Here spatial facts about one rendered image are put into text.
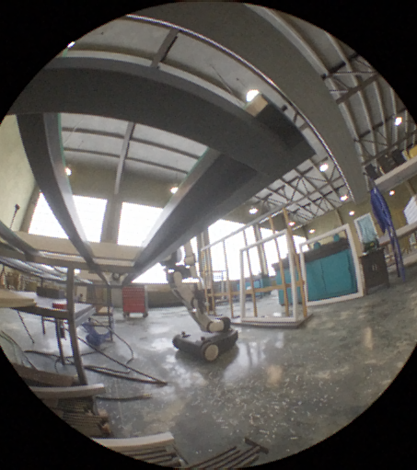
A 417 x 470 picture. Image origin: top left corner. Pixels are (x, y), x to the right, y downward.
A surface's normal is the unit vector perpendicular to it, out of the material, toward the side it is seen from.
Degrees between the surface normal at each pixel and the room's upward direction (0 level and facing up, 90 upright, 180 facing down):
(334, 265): 90
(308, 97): 179
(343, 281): 90
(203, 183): 180
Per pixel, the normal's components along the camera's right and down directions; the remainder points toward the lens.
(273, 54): 0.09, 0.93
